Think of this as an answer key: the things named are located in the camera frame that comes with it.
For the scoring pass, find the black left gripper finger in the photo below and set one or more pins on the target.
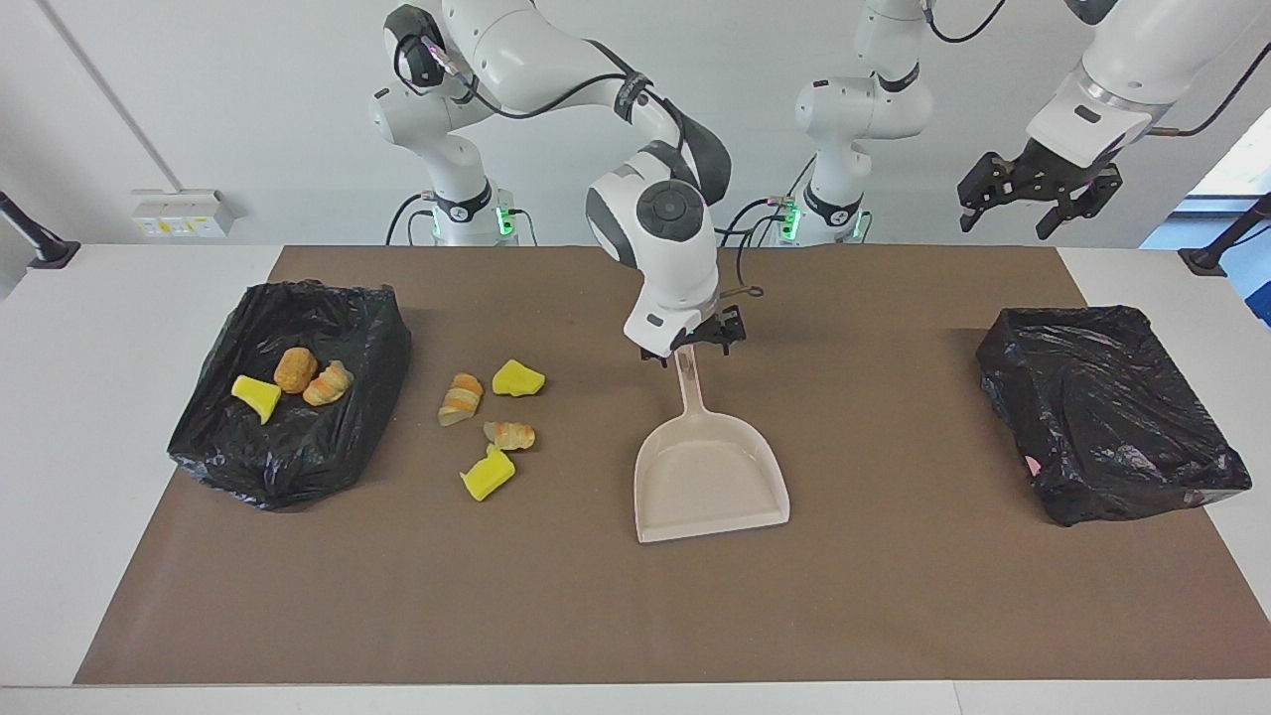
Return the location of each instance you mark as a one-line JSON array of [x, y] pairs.
[[1097, 191], [993, 182]]

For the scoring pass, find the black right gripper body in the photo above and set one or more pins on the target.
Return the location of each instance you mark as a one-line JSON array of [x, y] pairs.
[[715, 333]]

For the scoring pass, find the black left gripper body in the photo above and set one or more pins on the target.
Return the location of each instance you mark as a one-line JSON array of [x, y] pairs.
[[1058, 164]]

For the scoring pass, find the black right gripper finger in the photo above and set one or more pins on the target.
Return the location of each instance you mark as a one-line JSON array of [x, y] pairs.
[[653, 356], [737, 346]]

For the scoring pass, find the beige plastic dustpan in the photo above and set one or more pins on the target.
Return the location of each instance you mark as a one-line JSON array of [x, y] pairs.
[[710, 477]]

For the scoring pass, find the pale crusty bread toy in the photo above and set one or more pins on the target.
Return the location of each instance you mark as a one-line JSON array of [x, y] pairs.
[[328, 384]]

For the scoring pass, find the brown bread roll toy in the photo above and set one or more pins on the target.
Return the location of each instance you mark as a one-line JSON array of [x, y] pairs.
[[295, 369]]

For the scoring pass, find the yellow sponge piece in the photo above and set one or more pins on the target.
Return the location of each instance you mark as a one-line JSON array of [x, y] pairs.
[[516, 379], [487, 477], [256, 395]]

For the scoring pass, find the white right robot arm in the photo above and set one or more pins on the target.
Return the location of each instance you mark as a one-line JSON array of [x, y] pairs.
[[665, 248]]

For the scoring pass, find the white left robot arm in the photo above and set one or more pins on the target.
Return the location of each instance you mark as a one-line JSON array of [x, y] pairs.
[[864, 109]]

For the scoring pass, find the black bag bin pink spot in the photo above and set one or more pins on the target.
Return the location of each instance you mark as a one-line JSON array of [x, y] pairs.
[[1102, 417]]

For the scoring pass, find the black bag lined bin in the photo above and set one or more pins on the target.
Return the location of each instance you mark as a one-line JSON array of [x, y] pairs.
[[288, 457]]

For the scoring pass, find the bright window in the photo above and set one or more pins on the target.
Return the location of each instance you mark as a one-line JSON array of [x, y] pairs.
[[1241, 169]]

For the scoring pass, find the small striped croissant toy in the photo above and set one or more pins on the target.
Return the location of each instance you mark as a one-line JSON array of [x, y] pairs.
[[511, 435]]

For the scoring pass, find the striped sliced bread toy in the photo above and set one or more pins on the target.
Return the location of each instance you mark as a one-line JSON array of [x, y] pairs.
[[462, 399]]

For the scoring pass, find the brown table mat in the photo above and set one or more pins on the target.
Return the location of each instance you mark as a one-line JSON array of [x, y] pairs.
[[635, 616]]

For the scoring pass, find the white wall socket box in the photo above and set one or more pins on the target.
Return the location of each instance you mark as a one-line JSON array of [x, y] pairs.
[[179, 214]]

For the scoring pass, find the white wall conduit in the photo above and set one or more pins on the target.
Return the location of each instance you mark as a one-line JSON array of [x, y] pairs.
[[101, 89]]

